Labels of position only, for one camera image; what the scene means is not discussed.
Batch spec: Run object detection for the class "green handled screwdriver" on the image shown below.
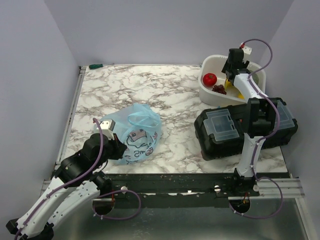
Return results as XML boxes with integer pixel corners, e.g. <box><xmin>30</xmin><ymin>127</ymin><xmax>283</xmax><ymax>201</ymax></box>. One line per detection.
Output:
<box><xmin>88</xmin><ymin>63</ymin><xmax>114</xmax><ymax>70</ymax></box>

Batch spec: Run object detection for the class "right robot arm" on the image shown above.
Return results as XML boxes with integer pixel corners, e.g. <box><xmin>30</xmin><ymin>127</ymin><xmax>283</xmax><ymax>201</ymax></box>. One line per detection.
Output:
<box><xmin>221</xmin><ymin>48</ymin><xmax>280</xmax><ymax>196</ymax></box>

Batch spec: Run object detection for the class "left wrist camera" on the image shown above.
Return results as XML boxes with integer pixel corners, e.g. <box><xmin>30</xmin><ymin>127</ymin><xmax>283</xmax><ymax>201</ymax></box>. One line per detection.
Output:
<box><xmin>99</xmin><ymin>119</ymin><xmax>116</xmax><ymax>140</ymax></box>

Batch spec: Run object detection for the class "red fake tomato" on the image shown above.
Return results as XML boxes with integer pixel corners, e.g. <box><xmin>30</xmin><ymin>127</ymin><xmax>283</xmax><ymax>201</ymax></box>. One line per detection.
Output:
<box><xmin>202</xmin><ymin>73</ymin><xmax>218</xmax><ymax>87</ymax></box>

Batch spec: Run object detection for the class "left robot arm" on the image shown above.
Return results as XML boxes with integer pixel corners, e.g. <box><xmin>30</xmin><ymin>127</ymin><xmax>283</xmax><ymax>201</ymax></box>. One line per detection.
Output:
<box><xmin>6</xmin><ymin>133</ymin><xmax>127</xmax><ymax>240</ymax></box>

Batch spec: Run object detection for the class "blue plastic bag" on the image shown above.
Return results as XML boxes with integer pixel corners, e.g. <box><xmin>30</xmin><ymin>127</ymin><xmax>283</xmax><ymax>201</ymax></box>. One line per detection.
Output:
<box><xmin>100</xmin><ymin>103</ymin><xmax>162</xmax><ymax>165</ymax></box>

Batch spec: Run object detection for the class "dark red fake fruit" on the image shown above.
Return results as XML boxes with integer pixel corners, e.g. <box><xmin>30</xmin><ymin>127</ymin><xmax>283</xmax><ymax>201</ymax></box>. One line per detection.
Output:
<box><xmin>212</xmin><ymin>84</ymin><xmax>227</xmax><ymax>95</ymax></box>

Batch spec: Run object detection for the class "yellow fake lemon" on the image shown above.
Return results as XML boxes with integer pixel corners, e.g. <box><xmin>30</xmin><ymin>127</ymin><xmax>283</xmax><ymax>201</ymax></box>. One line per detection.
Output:
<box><xmin>237</xmin><ymin>93</ymin><xmax>245</xmax><ymax>100</ymax></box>

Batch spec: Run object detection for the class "white plastic tub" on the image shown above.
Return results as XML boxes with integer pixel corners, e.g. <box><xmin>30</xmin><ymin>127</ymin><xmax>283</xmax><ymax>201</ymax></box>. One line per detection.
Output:
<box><xmin>198</xmin><ymin>54</ymin><xmax>258</xmax><ymax>107</ymax></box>

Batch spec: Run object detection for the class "green fake melon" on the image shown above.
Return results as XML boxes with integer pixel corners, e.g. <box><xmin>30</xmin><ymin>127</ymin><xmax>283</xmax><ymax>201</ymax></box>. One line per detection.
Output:
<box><xmin>251</xmin><ymin>73</ymin><xmax>259</xmax><ymax>85</ymax></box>

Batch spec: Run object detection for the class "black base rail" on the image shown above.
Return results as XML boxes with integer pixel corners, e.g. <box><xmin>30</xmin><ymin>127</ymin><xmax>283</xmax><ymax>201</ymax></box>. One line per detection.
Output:
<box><xmin>93</xmin><ymin>173</ymin><xmax>259</xmax><ymax>209</ymax></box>

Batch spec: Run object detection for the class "yellow fake banana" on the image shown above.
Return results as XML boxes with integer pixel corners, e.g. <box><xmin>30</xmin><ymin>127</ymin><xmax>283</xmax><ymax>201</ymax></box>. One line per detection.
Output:
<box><xmin>224</xmin><ymin>79</ymin><xmax>233</xmax><ymax>91</ymax></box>

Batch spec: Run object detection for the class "black tool box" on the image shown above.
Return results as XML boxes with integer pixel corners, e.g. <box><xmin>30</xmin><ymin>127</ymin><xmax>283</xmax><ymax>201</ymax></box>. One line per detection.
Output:
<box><xmin>194</xmin><ymin>97</ymin><xmax>298</xmax><ymax>161</ymax></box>

